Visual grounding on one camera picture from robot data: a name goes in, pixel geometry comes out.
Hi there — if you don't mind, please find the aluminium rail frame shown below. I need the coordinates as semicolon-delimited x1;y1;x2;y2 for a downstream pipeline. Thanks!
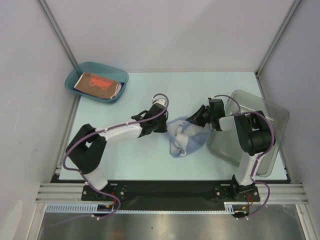
28;183;311;240

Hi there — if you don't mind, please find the left aluminium corner post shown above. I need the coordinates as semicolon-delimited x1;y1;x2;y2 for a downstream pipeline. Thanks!
35;0;78;68

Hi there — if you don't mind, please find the aluminium corner post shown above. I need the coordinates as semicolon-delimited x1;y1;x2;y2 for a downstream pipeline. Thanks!
255;0;303;78
35;0;78;68

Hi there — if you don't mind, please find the clear plastic bin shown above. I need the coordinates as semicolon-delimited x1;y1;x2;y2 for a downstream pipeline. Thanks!
205;89;291;177

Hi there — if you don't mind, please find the teal plastic bin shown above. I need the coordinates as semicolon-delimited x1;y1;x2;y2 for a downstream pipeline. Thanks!
64;61;129;104

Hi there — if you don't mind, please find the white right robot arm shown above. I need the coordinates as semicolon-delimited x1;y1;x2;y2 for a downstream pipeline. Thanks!
186;95;276;201

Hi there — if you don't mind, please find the orange towel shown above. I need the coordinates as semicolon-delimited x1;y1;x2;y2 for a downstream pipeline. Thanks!
73;72;124;100

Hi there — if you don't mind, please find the right aluminium corner post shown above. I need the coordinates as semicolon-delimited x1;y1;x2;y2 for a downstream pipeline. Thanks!
255;0;303;78

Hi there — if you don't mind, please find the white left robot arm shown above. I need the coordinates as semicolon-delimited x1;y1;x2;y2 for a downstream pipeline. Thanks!
62;98;168;200

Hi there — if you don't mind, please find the grey slotted cable duct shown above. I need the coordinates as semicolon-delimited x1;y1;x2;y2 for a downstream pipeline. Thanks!
45;202;245;215

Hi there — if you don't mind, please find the light blue towel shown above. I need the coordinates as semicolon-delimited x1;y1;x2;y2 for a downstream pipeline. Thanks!
165;116;213;158

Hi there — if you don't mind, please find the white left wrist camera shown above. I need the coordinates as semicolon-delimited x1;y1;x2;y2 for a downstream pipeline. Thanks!
152;98;167;107

